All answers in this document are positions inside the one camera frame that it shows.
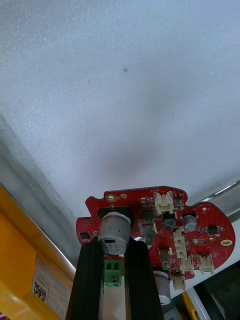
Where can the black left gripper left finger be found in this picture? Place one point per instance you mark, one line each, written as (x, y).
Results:
(87, 282)

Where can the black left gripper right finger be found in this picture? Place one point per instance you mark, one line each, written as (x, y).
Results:
(141, 282)

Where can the round red circuit board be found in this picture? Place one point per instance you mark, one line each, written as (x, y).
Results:
(212, 240)

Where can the yellow-orange plastic bin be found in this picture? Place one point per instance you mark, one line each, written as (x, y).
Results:
(15, 250)

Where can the white sheet liner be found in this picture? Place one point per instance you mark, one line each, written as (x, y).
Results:
(120, 87)

